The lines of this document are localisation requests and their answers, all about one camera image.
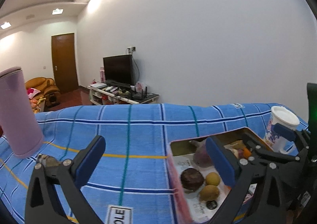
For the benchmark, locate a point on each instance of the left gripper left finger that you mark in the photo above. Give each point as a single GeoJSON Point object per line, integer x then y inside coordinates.
{"type": "Point", "coordinates": [43, 204]}

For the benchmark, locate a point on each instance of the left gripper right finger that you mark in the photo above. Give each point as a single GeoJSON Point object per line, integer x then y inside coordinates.
{"type": "Point", "coordinates": [268, 201]}

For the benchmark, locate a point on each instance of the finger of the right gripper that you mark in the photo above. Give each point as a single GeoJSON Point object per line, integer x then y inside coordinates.
{"type": "Point", "coordinates": [259, 150]}
{"type": "Point", "coordinates": [292, 135]}

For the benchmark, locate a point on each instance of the orange tangerine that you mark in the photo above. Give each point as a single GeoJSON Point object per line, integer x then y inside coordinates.
{"type": "Point", "coordinates": [246, 153]}

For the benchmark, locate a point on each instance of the yellow brown longan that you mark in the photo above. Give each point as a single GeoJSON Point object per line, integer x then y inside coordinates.
{"type": "Point", "coordinates": [213, 179]}

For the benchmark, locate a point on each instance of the purple round turnip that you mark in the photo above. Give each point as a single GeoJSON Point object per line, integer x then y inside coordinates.
{"type": "Point", "coordinates": [201, 157]}

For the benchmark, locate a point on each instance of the dark mangosteen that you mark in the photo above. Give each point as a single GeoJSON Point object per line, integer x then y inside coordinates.
{"type": "Point", "coordinates": [191, 179]}

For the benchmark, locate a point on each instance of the white floral mug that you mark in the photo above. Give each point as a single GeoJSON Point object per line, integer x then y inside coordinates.
{"type": "Point", "coordinates": [276, 142]}

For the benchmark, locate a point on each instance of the pink metal tin box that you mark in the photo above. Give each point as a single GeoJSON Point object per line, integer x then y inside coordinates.
{"type": "Point", "coordinates": [199, 188]}

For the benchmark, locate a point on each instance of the purple electric kettle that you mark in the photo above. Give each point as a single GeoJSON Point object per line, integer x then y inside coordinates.
{"type": "Point", "coordinates": [18, 121]}

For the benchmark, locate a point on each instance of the blue plaid tablecloth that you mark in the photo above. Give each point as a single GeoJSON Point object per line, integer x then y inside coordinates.
{"type": "Point", "coordinates": [133, 170]}

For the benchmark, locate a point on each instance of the wooden coffee table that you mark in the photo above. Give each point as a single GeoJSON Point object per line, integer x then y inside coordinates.
{"type": "Point", "coordinates": [38, 105]}

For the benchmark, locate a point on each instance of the pink floral cushion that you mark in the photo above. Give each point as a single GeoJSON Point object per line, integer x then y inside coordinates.
{"type": "Point", "coordinates": [32, 92]}

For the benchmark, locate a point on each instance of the orange leather sofa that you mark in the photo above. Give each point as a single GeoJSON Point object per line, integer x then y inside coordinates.
{"type": "Point", "coordinates": [47, 88]}

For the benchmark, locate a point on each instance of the white tv stand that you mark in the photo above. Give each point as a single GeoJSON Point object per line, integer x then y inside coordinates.
{"type": "Point", "coordinates": [103, 94]}

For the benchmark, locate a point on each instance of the black wifi router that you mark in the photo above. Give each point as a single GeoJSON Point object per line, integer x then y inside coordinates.
{"type": "Point", "coordinates": [140, 95]}

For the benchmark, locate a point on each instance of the pink box beside television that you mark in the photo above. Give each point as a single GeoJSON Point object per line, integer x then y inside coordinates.
{"type": "Point", "coordinates": [102, 74]}

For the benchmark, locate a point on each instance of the black television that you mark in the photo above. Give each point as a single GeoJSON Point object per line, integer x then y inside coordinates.
{"type": "Point", "coordinates": [119, 69]}

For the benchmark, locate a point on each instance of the brown wooden door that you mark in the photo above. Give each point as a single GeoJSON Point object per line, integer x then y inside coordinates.
{"type": "Point", "coordinates": [64, 62]}

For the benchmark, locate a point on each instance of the ceiling light panel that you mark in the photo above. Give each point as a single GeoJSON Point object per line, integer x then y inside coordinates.
{"type": "Point", "coordinates": [5, 25]}
{"type": "Point", "coordinates": [57, 11]}

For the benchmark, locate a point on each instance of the wall power socket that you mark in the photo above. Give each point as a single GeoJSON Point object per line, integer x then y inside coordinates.
{"type": "Point", "coordinates": [131, 50]}

